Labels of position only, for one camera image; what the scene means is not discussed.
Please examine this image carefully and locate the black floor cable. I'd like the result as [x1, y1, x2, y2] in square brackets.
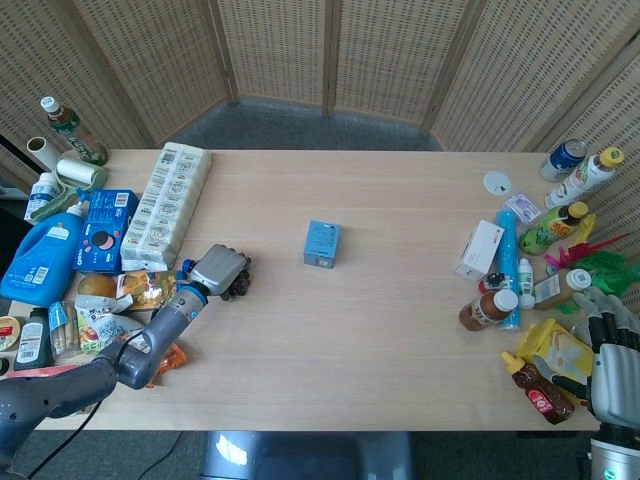
[139, 430, 184, 480]

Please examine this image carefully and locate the colourful feather shuttlecock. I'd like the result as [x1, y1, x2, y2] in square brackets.
[544, 233, 631, 281]

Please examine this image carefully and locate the blue drink can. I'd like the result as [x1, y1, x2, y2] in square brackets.
[538, 138, 588, 183]

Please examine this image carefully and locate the white green snack bag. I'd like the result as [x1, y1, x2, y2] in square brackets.
[74, 294, 146, 354]

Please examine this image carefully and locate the cardboard tube roll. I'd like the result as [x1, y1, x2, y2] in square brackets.
[26, 136, 64, 174]

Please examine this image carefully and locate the black cola bottle blue cap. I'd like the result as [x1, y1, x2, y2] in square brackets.
[177, 257, 251, 303]

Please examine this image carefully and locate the white cardboard box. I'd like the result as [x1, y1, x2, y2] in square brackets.
[454, 218, 506, 281]

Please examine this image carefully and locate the orange snack bag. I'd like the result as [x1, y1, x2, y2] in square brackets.
[144, 344, 189, 389]

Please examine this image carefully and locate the small white blue-label bottle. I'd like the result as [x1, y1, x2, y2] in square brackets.
[23, 172, 60, 221]

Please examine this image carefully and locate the wrapped bread bun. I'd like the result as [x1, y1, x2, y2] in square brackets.
[74, 272, 121, 304]

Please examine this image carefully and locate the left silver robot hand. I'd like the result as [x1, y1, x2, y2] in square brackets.
[188, 243, 253, 303]

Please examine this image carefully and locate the purple pocket tissue packet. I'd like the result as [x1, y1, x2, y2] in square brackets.
[502, 193, 543, 225]

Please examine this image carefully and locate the green tea bottle white cap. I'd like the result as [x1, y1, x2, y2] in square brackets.
[39, 96, 110, 166]

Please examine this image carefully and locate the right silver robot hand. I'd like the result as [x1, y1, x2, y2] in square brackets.
[547, 287, 640, 432]

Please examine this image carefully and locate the black bottle white label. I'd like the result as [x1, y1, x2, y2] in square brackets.
[13, 307, 54, 371]

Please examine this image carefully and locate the green soda bottle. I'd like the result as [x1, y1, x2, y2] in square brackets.
[592, 267, 640, 304]

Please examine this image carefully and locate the green bottle yellow cap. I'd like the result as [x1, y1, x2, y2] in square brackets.
[518, 201, 590, 256]

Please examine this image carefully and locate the blue Oreo cookie box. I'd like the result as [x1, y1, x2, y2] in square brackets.
[73, 188, 140, 275]

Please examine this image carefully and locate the biscuit sticks packet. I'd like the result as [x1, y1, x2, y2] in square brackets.
[47, 299, 84, 359]

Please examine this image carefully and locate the blue detergent bottle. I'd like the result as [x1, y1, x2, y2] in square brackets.
[0, 192, 94, 307]

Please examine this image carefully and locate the yellow snack bag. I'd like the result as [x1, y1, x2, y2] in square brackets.
[117, 269, 189, 312]

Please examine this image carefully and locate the green lint roller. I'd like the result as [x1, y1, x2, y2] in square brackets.
[24, 155, 109, 225]

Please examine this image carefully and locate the small white green-label bottle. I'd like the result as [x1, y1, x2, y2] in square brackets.
[516, 258, 537, 309]

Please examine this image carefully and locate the woven wooden folding screen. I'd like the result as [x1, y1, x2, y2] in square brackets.
[0, 0, 640, 351]

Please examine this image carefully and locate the long pale tissue pack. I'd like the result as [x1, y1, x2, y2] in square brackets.
[119, 141, 212, 273]

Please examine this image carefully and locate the small red can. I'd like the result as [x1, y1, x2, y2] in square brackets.
[478, 272, 511, 296]

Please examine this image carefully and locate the small light blue box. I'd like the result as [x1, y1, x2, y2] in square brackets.
[303, 219, 342, 268]

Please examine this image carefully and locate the yellow Lipton tea bag pack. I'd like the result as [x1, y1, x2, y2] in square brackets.
[516, 319, 596, 387]

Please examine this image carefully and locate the brown coffee bottle white cap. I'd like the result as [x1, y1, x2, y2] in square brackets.
[458, 288, 520, 332]

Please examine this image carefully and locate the light blue cylinder tube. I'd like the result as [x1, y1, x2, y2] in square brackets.
[494, 209, 522, 331]

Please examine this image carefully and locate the round cup red label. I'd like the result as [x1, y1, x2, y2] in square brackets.
[0, 315, 24, 352]

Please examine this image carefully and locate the brown tea bottle white cap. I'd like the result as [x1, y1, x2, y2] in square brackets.
[533, 268, 594, 311]

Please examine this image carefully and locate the brown sauce bottle yellow cap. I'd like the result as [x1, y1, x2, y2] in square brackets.
[501, 351, 576, 425]

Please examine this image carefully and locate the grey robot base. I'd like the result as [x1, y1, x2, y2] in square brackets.
[199, 430, 414, 480]

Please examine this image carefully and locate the white round table grommet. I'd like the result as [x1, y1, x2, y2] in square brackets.
[483, 170, 515, 195]

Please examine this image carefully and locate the white bottle yellow cap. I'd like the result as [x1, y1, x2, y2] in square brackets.
[543, 147, 626, 210]

